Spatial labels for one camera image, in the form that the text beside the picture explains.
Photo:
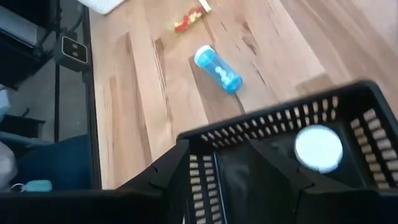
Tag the teal pill bottle white pills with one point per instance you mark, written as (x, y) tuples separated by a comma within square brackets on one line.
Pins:
[(217, 70)]

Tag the black mesh basket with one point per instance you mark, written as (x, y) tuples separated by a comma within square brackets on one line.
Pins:
[(273, 110)]

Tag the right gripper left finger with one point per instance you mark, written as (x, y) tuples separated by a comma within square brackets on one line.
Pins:
[(93, 205)]

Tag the black power outlet box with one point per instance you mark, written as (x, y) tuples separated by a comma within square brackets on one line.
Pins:
[(73, 51)]

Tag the teal key fob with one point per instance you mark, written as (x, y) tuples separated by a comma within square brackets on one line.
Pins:
[(38, 186)]

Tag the yellow pill bottle red pills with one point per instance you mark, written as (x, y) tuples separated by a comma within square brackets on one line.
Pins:
[(186, 20)]

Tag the dark blue seat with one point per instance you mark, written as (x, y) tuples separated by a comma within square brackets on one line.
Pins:
[(59, 161)]

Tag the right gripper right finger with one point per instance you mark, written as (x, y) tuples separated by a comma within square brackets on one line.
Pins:
[(326, 208)]

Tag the large white woven bin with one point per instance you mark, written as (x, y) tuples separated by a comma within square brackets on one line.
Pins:
[(99, 4)]

